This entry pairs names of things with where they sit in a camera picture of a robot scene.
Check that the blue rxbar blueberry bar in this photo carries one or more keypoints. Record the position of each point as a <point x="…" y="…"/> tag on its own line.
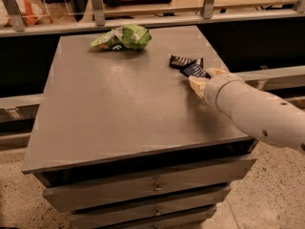
<point x="194" y="69"/>

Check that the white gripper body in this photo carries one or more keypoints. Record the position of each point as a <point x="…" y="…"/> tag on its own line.
<point x="217" y="87"/>

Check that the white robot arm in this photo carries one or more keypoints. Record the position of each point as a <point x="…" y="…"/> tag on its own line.
<point x="256" y="113"/>

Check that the grey drawer cabinet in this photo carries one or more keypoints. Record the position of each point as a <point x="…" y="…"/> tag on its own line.
<point x="112" y="124"/>

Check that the middle drawer knob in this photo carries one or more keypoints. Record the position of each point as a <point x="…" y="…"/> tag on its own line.
<point x="157" y="213"/>

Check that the brown rxbar chocolate bar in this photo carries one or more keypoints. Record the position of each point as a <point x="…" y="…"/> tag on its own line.
<point x="178" y="62"/>

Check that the top drawer knob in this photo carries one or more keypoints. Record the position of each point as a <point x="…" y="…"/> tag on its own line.
<point x="157" y="188"/>

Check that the orange white striped cloth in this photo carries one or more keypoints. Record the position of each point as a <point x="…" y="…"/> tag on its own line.
<point x="31" y="12"/>

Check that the drawer knob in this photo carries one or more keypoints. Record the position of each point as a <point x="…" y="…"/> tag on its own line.
<point x="157" y="213"/>
<point x="157" y="188"/>

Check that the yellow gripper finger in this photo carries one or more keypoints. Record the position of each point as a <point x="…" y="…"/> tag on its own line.
<point x="198" y="85"/>
<point x="215" y="71"/>

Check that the green chip bag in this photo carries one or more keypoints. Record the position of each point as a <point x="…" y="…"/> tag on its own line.
<point x="128" y="37"/>

